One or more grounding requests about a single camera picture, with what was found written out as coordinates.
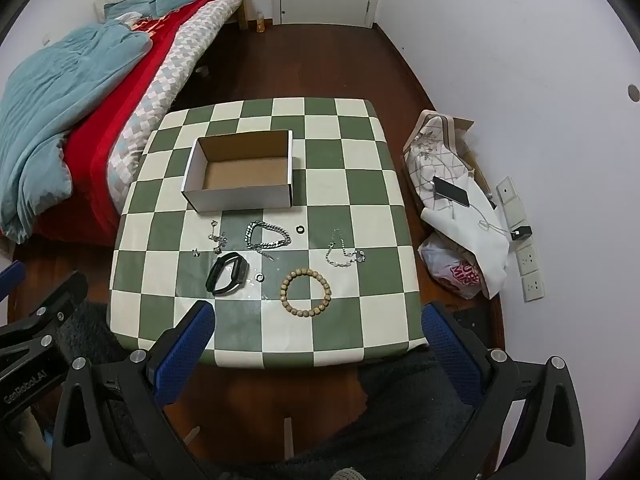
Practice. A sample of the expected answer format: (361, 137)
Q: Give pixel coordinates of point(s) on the dark fleece trousers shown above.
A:
(405, 410)

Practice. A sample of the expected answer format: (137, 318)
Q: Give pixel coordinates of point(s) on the cardboard box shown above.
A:
(240, 180)

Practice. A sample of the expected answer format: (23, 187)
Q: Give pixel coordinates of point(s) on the blank white wall plate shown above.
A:
(515, 214)

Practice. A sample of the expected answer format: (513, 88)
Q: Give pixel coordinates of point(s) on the black charger plug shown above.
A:
(521, 233)

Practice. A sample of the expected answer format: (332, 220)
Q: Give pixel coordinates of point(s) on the black smart band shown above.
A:
(237, 270)

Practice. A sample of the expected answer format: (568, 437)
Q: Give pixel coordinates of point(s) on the patterned tote bag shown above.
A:
(430, 145)

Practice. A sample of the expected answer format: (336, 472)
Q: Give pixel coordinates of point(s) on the flat cardboard piece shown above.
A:
(465, 127)

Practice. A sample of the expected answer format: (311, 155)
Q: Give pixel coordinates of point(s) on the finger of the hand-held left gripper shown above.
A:
(11, 280)
(60, 305)

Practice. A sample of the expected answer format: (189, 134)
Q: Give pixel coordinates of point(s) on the black smartphone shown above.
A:
(452, 191)

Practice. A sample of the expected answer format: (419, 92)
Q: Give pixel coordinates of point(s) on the white bags pile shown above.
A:
(475, 240)

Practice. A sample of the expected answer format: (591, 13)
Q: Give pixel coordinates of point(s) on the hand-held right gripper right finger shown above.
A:
(450, 355)

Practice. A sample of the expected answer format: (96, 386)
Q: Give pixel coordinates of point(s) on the small dark floor item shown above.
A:
(201, 70)

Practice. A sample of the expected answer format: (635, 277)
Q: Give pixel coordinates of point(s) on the light blue blanket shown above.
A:
(60, 90)

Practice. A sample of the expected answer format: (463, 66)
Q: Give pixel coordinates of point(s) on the white red-print plastic bag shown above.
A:
(450, 265)

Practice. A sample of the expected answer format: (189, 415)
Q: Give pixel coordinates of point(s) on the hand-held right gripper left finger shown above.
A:
(182, 355)

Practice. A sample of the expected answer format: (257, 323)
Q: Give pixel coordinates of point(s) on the wooden bed leg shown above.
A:
(244, 17)

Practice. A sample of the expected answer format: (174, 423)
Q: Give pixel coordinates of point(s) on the green checkered table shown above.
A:
(350, 210)

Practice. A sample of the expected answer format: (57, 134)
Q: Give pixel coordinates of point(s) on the small yellow bottle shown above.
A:
(260, 23)

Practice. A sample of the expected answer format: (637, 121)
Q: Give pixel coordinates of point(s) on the white wall socket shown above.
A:
(527, 260)
(533, 286)

